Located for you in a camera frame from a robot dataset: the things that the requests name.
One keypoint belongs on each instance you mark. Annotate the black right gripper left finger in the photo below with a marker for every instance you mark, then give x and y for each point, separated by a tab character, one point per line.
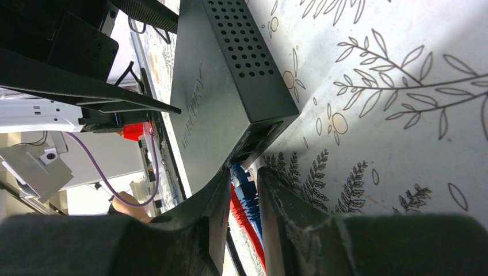
188	239

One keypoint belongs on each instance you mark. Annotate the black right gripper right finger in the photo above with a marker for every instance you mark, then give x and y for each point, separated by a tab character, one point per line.
299	239

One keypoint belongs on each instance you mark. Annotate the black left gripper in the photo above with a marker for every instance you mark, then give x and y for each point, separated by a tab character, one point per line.
74	36

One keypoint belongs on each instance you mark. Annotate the floral patterned table mat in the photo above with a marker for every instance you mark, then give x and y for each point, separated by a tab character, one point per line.
393	101

